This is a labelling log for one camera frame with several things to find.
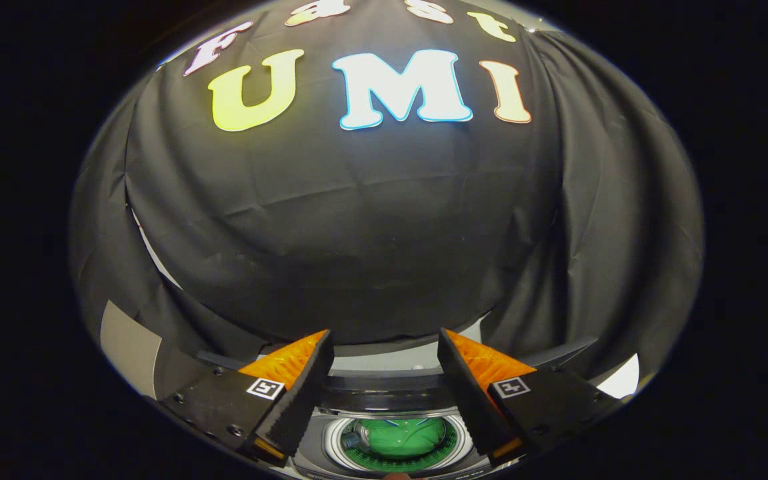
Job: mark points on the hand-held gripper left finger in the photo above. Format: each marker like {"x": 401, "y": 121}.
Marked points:
{"x": 300, "y": 393}

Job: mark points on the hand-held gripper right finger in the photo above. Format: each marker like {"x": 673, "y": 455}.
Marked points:
{"x": 469, "y": 393}

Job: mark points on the dark grey washing machine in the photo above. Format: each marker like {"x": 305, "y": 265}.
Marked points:
{"x": 337, "y": 460}

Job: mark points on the green polo shirt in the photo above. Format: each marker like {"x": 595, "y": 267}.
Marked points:
{"x": 404, "y": 436}

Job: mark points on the white flat board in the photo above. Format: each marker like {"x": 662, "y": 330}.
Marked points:
{"x": 622, "y": 380}

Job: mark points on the grey cabinet with black top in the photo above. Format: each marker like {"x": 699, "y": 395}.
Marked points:
{"x": 130, "y": 346}

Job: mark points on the black backdrop cloth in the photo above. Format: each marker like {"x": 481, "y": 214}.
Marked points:
{"x": 370, "y": 220}

